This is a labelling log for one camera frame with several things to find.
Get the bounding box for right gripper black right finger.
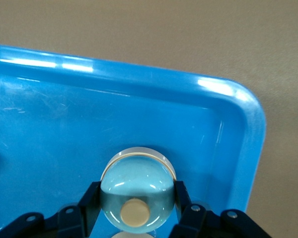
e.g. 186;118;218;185
168;180;272;238

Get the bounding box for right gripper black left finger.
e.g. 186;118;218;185
0;181;102;238

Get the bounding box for blue dome bell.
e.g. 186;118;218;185
112;231;156;238
100;146;177;235

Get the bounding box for blue plastic tray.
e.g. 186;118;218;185
0;43;268;238

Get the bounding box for brown table mat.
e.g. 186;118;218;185
0;0;298;238

